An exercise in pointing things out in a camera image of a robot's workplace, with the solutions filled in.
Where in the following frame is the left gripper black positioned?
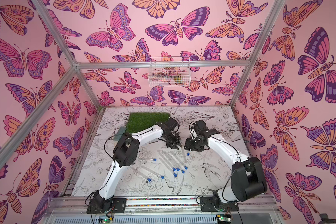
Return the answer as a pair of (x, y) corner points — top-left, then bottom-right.
(164, 133), (184, 150)

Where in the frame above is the clear test tube one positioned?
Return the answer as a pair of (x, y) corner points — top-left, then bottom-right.
(158, 151), (178, 177)
(181, 148), (189, 163)

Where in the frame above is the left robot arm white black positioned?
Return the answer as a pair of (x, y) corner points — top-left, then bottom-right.
(87, 117), (181, 214)

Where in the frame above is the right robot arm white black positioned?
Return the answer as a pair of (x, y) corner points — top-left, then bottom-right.
(184, 119), (267, 211)

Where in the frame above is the test tube blue stopper left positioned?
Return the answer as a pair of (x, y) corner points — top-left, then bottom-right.
(137, 158), (157, 161)

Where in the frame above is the test tube blue stopper centre three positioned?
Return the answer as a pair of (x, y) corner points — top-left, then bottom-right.
(170, 152), (188, 170)

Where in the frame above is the test tube blue stopper centre two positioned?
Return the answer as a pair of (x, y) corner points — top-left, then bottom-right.
(164, 152), (181, 171)

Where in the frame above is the test tube blue stopper front-middle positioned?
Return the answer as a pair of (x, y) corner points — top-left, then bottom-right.
(141, 166), (164, 179)

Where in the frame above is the green artificial grass mat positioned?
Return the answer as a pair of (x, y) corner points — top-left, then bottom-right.
(126, 112), (170, 133)

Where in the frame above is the white wire basket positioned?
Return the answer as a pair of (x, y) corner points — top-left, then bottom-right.
(147, 57), (191, 88)

